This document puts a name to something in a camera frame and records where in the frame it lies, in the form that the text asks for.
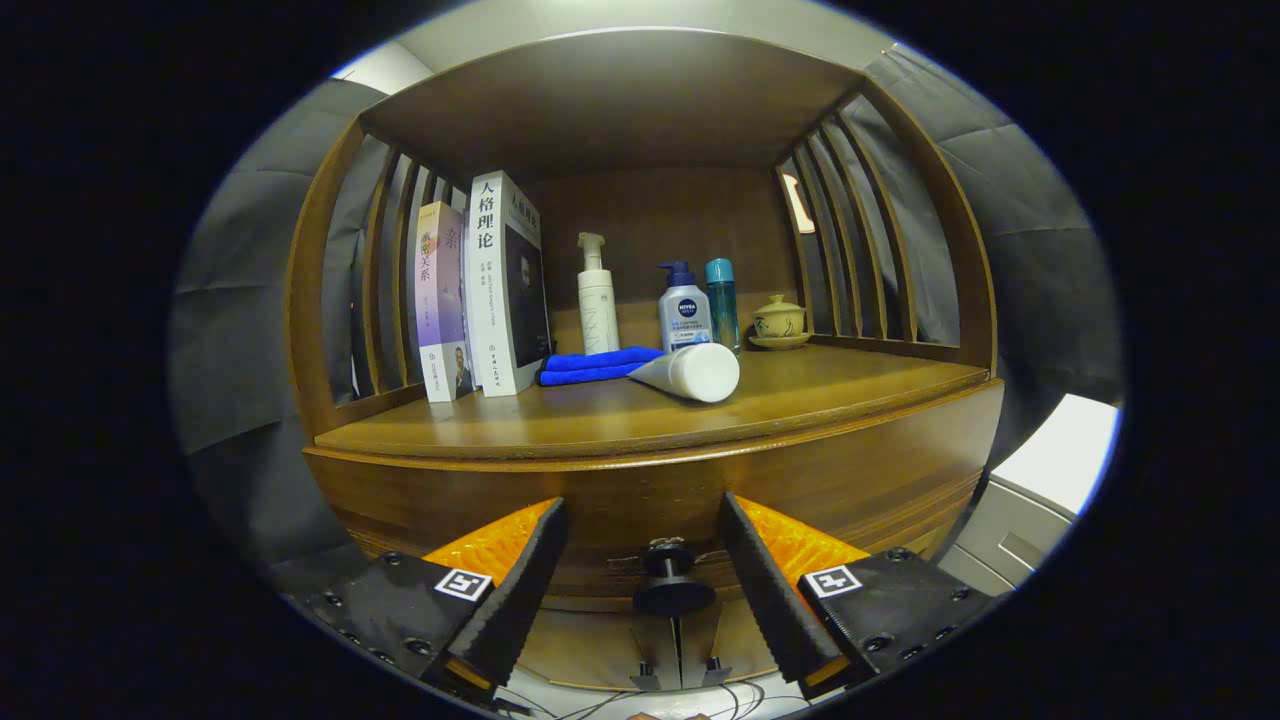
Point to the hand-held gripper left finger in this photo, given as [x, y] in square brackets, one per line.
[515, 590]

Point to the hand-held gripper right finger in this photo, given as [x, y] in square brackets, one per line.
[770, 590]

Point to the wooden drawer with black knob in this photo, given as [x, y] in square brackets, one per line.
[620, 490]

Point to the white facial cleanser tube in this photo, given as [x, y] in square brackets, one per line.
[700, 372]

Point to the wooden cabinet door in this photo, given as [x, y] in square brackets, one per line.
[590, 640]
[740, 630]

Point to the wooden countertop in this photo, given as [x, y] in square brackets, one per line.
[800, 390]

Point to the white grey side cabinet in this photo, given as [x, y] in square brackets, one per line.
[1060, 450]

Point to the brown wooden cabinet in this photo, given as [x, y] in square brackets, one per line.
[620, 100]

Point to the blue folded cloth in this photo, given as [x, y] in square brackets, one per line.
[590, 367]

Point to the yellow saucer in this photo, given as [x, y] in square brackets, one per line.
[780, 341]

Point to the yellow lidded tea cup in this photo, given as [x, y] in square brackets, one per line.
[779, 320]

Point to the white bottle with blue cap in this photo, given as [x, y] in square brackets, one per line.
[684, 315]

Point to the teal slim bottle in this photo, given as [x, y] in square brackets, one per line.
[722, 305]

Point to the cream pump bottle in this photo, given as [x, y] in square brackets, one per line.
[598, 310]

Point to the purple paperback book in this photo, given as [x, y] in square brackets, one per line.
[440, 300]

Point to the white book with portrait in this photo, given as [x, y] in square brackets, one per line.
[490, 290]

